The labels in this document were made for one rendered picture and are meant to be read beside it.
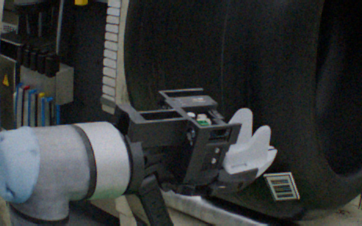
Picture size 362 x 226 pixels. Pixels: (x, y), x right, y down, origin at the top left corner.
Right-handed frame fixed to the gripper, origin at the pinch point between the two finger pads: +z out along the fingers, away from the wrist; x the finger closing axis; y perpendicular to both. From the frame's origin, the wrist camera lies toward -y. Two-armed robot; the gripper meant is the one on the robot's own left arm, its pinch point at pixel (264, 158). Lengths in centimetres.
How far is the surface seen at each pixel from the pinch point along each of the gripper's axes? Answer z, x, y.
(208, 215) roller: 16.4, 21.7, -25.2
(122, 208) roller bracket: 11.0, 34.7, -31.9
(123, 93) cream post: 19, 51, -21
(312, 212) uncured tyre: 21.8, 5.4, -16.2
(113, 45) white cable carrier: 18, 57, -15
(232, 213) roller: 17.4, 18.2, -22.8
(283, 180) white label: 10.4, 4.7, -7.6
